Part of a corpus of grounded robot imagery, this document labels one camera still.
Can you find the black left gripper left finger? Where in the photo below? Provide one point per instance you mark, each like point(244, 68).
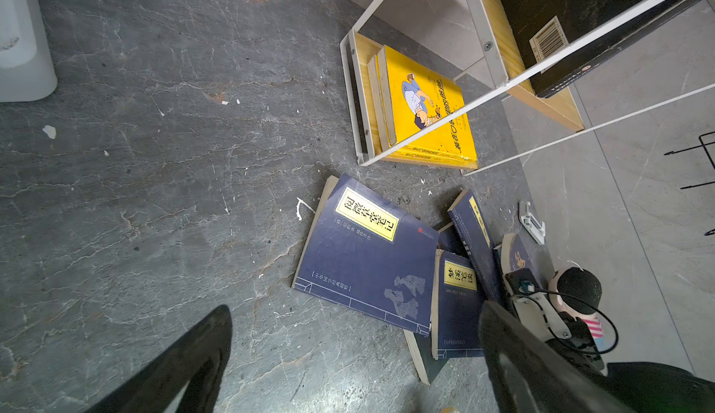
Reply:
point(191, 368)

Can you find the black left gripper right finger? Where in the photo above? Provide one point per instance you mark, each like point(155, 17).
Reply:
point(528, 376)

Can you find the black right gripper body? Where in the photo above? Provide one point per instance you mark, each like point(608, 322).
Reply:
point(579, 350)

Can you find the yellow cartoon book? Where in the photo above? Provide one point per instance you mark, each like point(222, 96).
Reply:
point(408, 98)

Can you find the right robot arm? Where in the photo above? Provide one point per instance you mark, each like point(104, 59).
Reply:
point(642, 386)

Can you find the black-haired doll plush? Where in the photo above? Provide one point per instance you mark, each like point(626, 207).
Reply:
point(579, 295)

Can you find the dark book at pile bottom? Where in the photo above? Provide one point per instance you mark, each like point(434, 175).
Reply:
point(426, 366)

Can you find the white metal phone stand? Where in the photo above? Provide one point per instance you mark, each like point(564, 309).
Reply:
point(535, 228)

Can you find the navy book with yellow label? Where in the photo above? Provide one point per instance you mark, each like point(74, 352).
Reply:
point(366, 254)

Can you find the white wooden two-tier shelf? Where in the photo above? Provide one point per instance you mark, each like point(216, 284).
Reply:
point(496, 39)

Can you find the white digital clock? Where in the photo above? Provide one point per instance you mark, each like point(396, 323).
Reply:
point(27, 71)

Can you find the black upright book on shelf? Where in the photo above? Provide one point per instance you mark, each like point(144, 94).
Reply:
point(543, 27)

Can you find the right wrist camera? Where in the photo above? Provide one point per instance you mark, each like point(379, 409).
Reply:
point(533, 307)

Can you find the black wire hook rack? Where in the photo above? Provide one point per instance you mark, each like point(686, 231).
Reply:
point(702, 155)

